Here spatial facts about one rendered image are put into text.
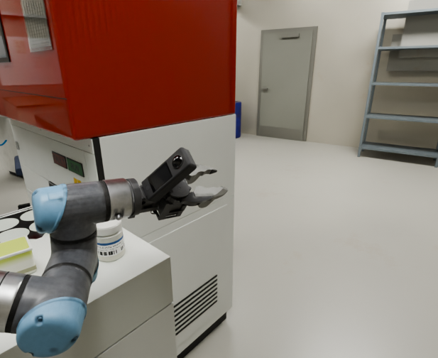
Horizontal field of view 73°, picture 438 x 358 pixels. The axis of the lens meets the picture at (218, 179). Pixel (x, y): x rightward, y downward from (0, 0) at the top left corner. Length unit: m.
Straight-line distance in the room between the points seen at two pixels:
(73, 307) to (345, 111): 6.05
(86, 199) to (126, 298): 0.31
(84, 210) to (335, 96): 5.96
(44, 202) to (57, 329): 0.18
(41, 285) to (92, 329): 0.29
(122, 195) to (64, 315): 0.20
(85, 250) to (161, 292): 0.32
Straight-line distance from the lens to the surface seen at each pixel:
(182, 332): 1.64
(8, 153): 4.90
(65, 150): 1.18
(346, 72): 6.25
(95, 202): 0.53
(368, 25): 6.25
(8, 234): 1.22
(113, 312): 0.76
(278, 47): 6.58
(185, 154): 0.53
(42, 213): 0.52
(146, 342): 0.89
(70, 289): 0.49
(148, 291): 0.80
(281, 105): 6.56
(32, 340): 0.48
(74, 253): 0.55
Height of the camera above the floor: 1.41
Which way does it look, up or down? 20 degrees down
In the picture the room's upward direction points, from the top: straight up
